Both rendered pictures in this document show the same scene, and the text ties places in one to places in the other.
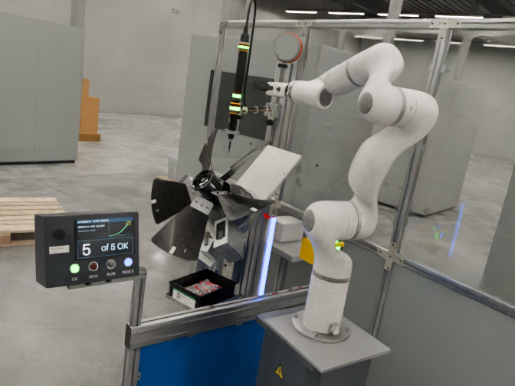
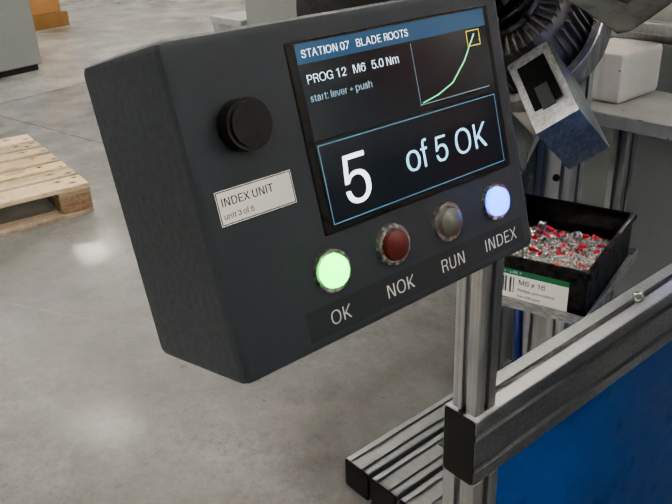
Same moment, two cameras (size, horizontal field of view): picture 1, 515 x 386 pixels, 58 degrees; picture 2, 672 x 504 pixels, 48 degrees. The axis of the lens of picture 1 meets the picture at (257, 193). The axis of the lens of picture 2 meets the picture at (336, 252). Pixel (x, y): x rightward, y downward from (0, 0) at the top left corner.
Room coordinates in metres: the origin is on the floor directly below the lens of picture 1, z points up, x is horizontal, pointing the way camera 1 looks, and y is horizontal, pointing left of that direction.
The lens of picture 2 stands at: (0.75, 0.45, 1.32)
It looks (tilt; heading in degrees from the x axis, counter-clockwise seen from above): 26 degrees down; 1
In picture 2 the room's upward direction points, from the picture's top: 3 degrees counter-clockwise
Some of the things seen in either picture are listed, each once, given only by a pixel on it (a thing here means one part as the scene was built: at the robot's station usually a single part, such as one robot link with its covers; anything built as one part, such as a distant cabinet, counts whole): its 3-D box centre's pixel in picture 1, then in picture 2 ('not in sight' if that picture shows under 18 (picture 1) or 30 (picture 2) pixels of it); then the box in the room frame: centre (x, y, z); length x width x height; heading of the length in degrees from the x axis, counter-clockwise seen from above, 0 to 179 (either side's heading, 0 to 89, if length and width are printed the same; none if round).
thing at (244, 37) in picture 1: (238, 83); not in sight; (1.97, 0.15, 1.65); 0.04 x 0.04 x 0.46
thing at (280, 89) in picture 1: (285, 89); not in sight; (1.74, -0.04, 1.66); 0.11 x 0.10 x 0.07; 40
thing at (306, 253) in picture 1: (321, 251); not in sight; (1.88, -0.31, 1.02); 0.16 x 0.10 x 0.11; 130
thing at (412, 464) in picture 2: not in sight; (500, 458); (2.20, 0.08, 0.04); 0.62 x 0.45 x 0.08; 130
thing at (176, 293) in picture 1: (202, 289); (551, 251); (1.70, 0.15, 0.85); 0.22 x 0.17 x 0.07; 146
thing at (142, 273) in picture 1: (108, 277); not in sight; (1.28, 0.40, 1.04); 0.24 x 0.03 x 0.03; 130
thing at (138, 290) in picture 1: (137, 296); (478, 317); (1.35, 0.32, 0.96); 0.03 x 0.03 x 0.20; 40
